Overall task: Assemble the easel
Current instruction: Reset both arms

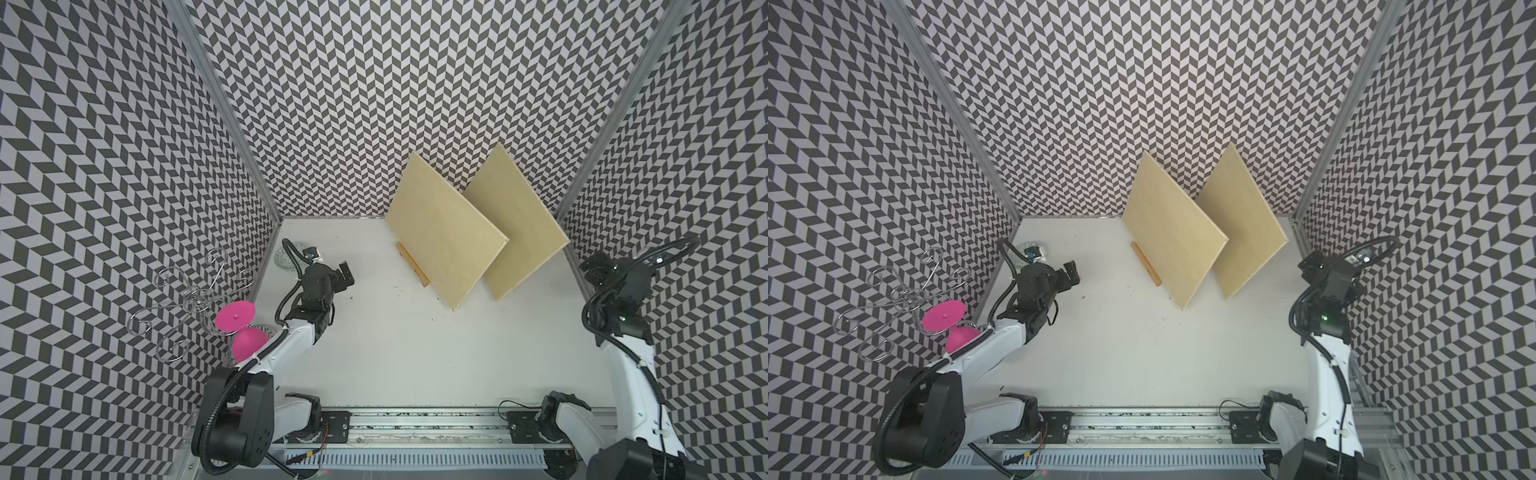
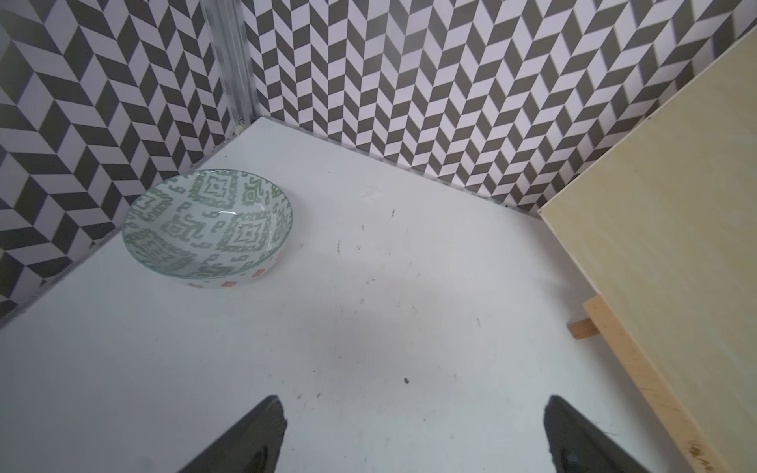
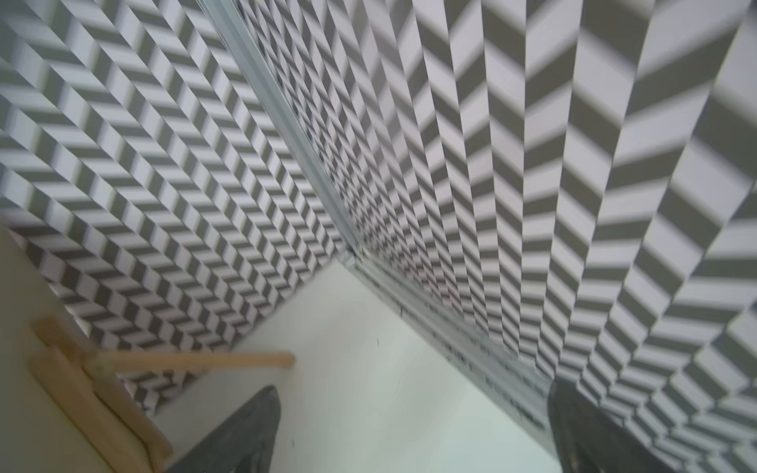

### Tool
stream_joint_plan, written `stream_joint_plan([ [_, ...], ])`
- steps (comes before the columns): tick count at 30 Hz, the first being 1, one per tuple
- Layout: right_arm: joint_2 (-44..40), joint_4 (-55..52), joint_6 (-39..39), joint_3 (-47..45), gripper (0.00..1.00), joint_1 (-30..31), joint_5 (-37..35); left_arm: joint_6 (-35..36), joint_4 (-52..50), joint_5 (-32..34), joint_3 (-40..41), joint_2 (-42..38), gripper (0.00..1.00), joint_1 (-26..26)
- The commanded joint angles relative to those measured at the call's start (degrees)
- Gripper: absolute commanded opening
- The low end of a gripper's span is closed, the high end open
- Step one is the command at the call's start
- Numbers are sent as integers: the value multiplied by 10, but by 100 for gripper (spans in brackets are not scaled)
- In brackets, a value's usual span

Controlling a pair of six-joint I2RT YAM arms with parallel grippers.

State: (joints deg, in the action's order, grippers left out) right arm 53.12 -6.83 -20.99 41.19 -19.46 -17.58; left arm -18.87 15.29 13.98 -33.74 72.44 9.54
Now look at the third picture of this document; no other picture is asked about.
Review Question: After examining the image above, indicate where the wooden easel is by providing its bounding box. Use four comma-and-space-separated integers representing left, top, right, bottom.
29, 317, 296, 472

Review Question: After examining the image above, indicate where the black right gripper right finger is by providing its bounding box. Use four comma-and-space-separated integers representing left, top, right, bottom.
547, 378, 672, 472

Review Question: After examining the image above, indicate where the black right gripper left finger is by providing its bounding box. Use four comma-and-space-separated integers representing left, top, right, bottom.
168, 385, 281, 473

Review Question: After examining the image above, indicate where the aluminium corner post right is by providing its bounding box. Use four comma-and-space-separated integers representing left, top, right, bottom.
201, 1, 557, 455

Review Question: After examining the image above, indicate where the plywood board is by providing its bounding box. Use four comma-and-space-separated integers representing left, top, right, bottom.
1, 228, 110, 472

